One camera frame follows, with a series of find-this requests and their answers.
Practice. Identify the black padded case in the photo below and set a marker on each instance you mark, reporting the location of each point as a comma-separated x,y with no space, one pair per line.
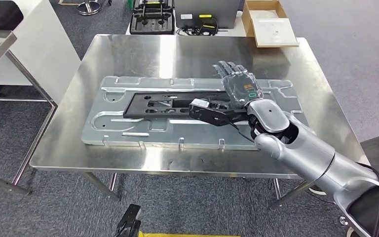
0,14

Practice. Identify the green box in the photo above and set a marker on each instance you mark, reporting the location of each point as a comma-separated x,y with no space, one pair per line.
130,4

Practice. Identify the white flat board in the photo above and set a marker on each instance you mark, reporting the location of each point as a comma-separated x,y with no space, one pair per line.
274,31

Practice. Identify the silver stamped metal plate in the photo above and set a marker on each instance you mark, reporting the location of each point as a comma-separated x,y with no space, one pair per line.
163,134

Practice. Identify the grey equipment case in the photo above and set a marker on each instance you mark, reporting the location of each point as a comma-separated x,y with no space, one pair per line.
215,8

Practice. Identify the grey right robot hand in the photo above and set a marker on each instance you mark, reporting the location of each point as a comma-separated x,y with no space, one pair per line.
241,86

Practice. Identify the black foam tray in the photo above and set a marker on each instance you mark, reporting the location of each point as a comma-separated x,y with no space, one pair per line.
152,27

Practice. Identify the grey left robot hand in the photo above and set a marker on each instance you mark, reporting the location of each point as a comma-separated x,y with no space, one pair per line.
129,222

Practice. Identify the white cabinet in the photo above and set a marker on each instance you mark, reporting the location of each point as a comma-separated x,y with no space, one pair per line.
45,49

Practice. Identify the white table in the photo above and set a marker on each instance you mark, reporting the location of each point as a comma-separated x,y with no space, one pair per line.
233,31

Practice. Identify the stainless steel workbench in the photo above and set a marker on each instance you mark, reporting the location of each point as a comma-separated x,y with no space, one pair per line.
176,55

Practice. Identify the brown cardboard box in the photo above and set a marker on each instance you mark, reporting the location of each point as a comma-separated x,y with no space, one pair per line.
246,16

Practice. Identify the stainless steel side table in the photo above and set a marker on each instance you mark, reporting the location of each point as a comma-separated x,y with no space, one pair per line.
32,85

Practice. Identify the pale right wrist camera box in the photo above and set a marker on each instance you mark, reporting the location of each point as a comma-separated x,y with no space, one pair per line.
209,113

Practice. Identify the black plastic plate bracket part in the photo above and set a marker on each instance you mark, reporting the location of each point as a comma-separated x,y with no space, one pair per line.
137,104

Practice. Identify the chrome chair base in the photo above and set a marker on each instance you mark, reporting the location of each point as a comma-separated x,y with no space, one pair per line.
89,7

